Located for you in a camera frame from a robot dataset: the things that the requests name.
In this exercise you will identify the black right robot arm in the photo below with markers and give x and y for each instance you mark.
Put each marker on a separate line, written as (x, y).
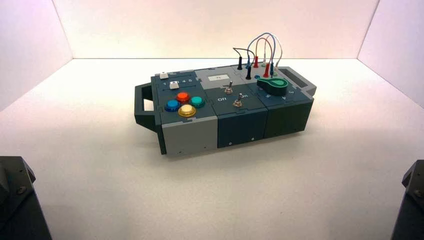
(412, 212)

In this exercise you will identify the teal push button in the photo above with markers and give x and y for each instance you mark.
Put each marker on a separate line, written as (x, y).
(197, 101)

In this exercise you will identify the yellow push button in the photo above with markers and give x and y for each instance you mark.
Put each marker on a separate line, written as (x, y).
(187, 110)

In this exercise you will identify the dark blue grey control box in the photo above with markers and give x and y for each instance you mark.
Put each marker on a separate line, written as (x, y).
(238, 126)

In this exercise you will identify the orange-red push button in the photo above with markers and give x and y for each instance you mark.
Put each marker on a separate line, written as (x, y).
(182, 97)

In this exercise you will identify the blue push button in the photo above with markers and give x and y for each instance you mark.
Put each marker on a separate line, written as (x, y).
(172, 105)

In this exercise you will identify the white paper label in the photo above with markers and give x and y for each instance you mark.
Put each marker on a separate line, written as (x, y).
(219, 77)

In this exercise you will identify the white slider key with arrow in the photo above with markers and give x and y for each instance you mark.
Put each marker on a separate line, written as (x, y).
(174, 85)

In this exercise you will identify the plain white slider key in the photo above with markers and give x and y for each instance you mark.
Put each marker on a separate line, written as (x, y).
(164, 76)

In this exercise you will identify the green rotary knob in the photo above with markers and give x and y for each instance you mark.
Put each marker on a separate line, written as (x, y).
(273, 85)

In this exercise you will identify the metal toggle switch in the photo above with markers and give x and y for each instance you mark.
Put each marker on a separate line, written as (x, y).
(228, 89)
(237, 101)

